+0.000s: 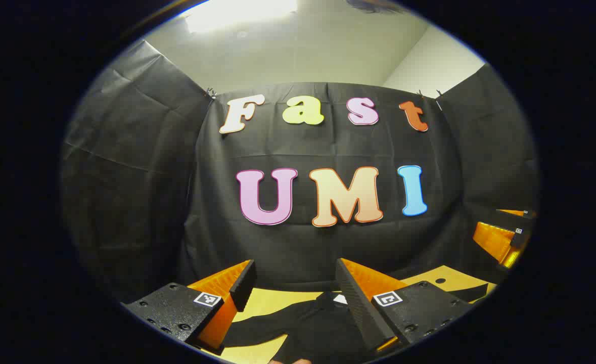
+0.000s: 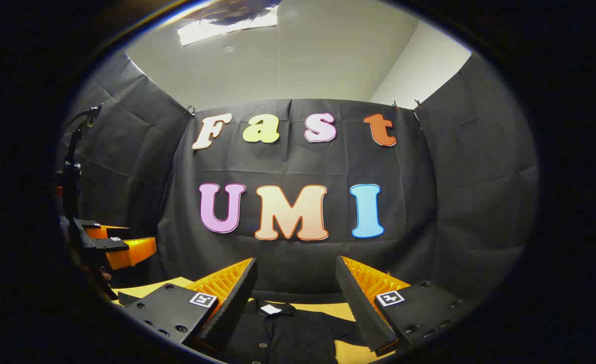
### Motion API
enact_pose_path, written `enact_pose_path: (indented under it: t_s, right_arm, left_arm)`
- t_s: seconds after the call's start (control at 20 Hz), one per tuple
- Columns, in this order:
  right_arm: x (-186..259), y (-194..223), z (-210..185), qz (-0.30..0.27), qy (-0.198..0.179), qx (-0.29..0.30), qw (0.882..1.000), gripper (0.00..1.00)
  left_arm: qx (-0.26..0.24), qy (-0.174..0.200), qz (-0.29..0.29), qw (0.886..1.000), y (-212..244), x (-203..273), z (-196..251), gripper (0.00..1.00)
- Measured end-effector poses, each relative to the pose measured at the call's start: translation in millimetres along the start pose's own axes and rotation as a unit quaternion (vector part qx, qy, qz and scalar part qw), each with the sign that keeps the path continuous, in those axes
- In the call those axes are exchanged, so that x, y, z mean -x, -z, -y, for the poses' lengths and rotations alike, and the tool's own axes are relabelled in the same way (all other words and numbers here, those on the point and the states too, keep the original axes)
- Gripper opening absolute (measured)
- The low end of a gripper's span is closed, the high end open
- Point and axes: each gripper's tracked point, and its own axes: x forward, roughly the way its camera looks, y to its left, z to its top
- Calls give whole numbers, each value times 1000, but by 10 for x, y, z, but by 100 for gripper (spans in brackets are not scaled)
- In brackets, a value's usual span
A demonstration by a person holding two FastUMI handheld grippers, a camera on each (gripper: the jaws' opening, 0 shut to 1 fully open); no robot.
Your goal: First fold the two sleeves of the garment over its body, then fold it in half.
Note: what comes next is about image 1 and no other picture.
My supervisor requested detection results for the black long-sleeved garment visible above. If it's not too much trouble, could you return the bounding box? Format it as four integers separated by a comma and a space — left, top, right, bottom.
222, 283, 490, 364

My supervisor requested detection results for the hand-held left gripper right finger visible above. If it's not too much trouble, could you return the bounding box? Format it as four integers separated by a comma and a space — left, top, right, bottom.
335, 258, 474, 353

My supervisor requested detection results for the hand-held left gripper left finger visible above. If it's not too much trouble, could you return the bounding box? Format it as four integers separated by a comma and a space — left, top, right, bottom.
121, 259, 257, 354

